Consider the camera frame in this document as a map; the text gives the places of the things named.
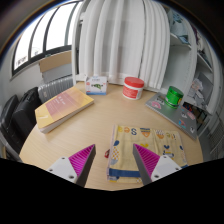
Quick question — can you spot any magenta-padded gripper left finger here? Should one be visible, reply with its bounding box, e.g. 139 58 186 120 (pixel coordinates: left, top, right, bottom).
45 143 97 188

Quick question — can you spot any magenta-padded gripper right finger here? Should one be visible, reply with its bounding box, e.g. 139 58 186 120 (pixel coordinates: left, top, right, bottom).
132 143 183 187

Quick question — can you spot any grey laptop with stickers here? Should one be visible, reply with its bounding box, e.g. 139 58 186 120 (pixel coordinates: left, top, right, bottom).
144 92 199 141

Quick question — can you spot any yellow and pink book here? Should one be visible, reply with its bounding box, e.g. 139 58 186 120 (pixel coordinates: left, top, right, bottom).
34 86 95 134

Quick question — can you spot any green round tin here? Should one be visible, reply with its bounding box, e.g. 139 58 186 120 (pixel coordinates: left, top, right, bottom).
164 85 185 110

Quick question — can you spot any large black bag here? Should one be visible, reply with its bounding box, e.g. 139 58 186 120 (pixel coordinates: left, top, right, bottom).
11 86 43 153

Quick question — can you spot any white jar with red lid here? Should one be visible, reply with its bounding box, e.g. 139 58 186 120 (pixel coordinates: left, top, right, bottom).
122 76 146 101

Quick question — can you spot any white radiator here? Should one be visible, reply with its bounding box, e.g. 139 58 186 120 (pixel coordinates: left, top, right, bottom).
37 74 75 104

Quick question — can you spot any small white cardboard box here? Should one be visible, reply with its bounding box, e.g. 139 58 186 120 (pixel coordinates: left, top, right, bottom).
84 75 108 96

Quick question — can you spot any small black bag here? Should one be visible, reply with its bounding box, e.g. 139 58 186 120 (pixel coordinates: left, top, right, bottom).
0 94 20 136

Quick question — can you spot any brown cardboard box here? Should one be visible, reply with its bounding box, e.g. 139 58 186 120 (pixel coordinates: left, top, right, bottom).
38 49 73 84

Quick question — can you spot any white shelf unit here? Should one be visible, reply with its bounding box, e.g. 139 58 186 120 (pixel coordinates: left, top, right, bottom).
163 6 224 134

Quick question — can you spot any white curtain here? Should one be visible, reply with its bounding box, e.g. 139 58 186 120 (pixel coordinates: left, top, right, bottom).
71 0 172 90

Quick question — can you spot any black-framed window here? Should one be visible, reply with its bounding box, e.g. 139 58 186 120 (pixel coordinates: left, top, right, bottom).
11 0 83 79

